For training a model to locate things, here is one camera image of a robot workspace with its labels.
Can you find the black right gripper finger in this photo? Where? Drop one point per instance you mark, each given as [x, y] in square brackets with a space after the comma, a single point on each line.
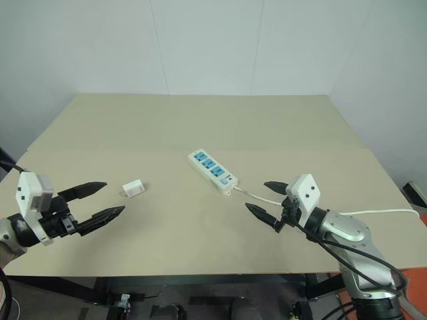
[277, 187]
[262, 212]

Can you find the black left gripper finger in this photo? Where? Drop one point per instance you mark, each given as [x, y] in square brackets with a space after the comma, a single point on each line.
[83, 190]
[101, 218]

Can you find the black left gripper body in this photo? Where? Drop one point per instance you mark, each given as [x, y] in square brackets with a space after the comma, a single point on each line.
[59, 222]

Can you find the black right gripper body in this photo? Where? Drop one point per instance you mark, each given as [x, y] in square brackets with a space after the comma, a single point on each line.
[289, 215]

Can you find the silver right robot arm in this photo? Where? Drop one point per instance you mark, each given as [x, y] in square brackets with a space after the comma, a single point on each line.
[350, 230]

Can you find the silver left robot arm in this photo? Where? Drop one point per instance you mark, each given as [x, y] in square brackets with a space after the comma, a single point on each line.
[10, 238]

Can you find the white plug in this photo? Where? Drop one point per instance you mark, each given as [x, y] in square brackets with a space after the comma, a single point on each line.
[135, 187]

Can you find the white power strip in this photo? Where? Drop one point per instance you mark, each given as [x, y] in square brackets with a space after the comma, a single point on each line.
[210, 171]

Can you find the grey black box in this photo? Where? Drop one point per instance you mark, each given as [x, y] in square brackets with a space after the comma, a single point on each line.
[415, 193]

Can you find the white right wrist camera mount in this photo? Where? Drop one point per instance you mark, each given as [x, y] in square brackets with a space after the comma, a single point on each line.
[305, 191]

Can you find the black table frame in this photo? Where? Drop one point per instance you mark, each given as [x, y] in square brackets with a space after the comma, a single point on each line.
[83, 286]

